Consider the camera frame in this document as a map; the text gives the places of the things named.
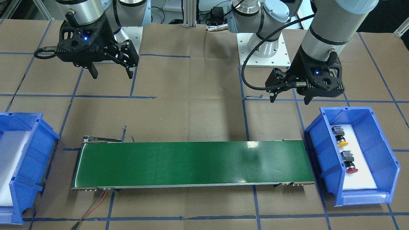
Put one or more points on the red push button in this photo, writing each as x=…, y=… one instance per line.
x=348, y=159

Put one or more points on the green conveyor belt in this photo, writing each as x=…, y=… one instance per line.
x=136, y=165

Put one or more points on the aluminium profile post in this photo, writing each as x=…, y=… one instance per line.
x=189, y=11

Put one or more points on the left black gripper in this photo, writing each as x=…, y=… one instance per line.
x=296, y=67

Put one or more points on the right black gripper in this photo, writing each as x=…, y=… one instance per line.
x=108, y=39

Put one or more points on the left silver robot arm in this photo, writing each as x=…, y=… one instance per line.
x=334, y=22

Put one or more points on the blue plastic bin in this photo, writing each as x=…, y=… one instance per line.
x=26, y=180
x=379, y=156

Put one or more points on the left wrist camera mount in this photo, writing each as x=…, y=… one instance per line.
x=322, y=78

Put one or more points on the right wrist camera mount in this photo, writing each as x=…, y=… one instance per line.
x=84, y=44

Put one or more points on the yellow push button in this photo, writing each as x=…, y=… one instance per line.
x=339, y=133

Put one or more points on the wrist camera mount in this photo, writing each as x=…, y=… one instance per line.
x=322, y=78
x=84, y=44

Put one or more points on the white foam pad bin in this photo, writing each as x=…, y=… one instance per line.
x=11, y=146
x=362, y=179

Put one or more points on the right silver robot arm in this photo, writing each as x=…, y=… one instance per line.
x=120, y=13

